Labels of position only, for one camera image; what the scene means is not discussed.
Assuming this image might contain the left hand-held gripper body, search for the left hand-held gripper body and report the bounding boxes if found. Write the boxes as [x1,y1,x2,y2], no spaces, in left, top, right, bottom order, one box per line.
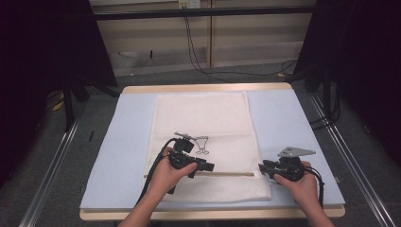
[168,131,201,169]

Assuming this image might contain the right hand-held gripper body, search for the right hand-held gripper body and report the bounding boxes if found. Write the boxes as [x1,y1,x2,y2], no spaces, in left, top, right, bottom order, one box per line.
[277,146,316,183]

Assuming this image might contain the white mesh laundry bag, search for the white mesh laundry bag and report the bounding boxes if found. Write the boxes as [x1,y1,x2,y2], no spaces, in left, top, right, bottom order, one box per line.
[144,91,272,203]

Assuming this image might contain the person's right hand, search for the person's right hand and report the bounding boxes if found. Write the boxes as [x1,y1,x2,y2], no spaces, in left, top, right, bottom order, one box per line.
[273,161,321,207]

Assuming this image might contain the person's left hand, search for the person's left hand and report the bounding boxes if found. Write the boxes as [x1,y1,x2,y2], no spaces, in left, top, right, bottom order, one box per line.
[148,147,198,202]

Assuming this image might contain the light blue table mat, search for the light blue table mat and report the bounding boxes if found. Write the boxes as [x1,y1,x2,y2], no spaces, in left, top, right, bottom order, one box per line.
[79,89,346,212]

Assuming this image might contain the wooden table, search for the wooden table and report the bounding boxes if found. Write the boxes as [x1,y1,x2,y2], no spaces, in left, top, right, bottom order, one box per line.
[78,82,346,221]

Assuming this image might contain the black metal stand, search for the black metal stand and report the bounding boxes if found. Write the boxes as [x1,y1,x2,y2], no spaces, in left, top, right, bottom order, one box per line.
[61,80,121,133]

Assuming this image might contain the black curtain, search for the black curtain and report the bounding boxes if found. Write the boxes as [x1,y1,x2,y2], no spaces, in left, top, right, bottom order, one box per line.
[0,0,118,188]
[293,0,401,168]

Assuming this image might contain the black horizontal bar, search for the black horizontal bar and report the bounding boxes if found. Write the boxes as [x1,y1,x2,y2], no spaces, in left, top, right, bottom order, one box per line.
[94,5,317,22]

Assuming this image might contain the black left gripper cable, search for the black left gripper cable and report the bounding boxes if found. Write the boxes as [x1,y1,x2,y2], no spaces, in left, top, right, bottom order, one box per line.
[135,137,179,206]

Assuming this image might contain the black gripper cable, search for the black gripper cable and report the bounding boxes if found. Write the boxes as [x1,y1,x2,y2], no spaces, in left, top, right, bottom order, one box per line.
[304,166,325,208]
[135,137,179,206]

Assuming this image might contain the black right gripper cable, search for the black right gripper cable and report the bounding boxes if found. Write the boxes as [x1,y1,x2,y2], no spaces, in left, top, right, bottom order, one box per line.
[304,166,325,208]

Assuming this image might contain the metal floor rail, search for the metal floor rail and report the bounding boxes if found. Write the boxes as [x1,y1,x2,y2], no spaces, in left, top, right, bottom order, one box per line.
[18,107,87,227]
[307,93,396,227]

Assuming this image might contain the bundle of black cables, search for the bundle of black cables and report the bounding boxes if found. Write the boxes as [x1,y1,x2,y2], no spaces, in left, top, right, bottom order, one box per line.
[309,80,342,131]

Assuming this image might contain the black floor cable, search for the black floor cable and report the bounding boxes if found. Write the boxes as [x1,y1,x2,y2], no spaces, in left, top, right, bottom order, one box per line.
[183,15,235,83]
[183,15,299,83]

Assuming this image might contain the white wall outlet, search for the white wall outlet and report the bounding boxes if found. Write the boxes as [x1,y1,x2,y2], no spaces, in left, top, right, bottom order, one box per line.
[178,0,202,9]

